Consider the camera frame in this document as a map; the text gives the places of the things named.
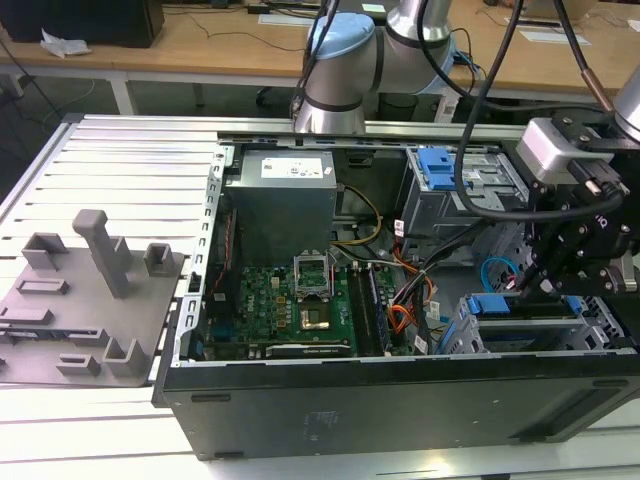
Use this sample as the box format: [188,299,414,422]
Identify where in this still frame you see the blue data wire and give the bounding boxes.
[479,255,521,296]

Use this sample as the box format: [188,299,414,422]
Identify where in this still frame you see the hard disk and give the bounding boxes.
[467,293,586,321]

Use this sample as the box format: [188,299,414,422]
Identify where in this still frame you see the silver metal disk bay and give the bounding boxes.
[452,294,626,356]

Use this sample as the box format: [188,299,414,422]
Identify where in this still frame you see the silver optical drive cage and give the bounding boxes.
[403,146,531,261]

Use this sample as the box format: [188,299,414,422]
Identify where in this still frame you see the blue plastic latch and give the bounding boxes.
[418,147,474,192]

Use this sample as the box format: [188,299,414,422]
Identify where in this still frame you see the white paper sheet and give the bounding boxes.
[517,27,594,46]
[257,12,321,26]

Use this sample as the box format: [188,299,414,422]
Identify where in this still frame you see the black waste bin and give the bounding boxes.
[378,92,419,121]

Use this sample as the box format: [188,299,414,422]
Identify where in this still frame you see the metal socket cover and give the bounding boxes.
[292,248,335,301]

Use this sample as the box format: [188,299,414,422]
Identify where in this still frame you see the CPU socket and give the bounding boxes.
[298,304,334,335]

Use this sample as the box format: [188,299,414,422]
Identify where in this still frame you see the grey open PC case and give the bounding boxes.
[151,130,640,462]

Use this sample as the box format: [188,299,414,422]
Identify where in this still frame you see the black graphics card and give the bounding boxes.
[264,339,354,359]

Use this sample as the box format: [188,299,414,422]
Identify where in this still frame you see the grey power supply unit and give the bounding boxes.
[223,149,337,269]

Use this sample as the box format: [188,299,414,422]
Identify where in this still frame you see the green motherboard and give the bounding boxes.
[204,262,401,359]

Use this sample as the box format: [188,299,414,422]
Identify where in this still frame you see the wooden desk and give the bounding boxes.
[0,0,640,116]

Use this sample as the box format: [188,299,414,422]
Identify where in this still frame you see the grey parts rack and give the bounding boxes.
[0,208,194,389]

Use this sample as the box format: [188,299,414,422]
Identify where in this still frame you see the black box on desk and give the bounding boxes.
[0,0,166,49]

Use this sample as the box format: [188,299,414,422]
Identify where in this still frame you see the crumpled white paper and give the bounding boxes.
[39,27,94,59]

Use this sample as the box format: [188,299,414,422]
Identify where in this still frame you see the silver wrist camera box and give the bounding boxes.
[515,118,615,187]

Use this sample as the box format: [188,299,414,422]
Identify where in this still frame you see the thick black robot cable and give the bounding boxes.
[457,0,539,224]

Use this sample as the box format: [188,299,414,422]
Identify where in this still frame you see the black sleeved wire bundle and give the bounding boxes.
[394,219,481,351]

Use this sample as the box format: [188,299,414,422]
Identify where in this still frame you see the black cable copper ferrule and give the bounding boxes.
[557,0,616,114]

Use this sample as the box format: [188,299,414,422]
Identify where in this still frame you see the orange and red wires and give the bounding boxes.
[389,239,426,341]

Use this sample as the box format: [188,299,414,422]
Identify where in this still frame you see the yellow and black wires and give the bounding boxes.
[332,184,384,249]

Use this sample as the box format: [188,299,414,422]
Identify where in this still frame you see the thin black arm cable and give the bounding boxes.
[292,0,341,121]

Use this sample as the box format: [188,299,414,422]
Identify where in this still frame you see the thin red wire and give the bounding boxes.
[207,209,239,301]

